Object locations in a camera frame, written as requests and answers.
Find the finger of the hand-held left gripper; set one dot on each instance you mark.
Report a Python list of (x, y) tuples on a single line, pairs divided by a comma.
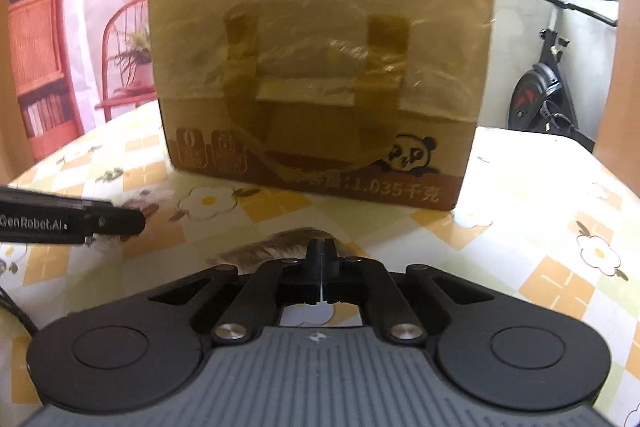
[(117, 219)]

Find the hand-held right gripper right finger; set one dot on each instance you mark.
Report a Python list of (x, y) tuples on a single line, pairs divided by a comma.
[(327, 268)]

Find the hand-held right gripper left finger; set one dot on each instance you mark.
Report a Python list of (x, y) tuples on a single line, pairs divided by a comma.
[(312, 268)]

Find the cardboard box with plastic liner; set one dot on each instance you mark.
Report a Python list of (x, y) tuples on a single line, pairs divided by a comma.
[(320, 57)]

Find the checked floral tablecloth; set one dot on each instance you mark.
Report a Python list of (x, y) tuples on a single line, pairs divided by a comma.
[(525, 217)]

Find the printed room backdrop cloth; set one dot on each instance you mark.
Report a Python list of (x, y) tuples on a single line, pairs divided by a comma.
[(100, 7)]

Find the black exercise bike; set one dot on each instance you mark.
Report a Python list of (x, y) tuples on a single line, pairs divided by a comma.
[(540, 92)]

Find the brown wooden panel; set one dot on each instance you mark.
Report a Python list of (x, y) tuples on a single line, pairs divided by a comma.
[(622, 57)]

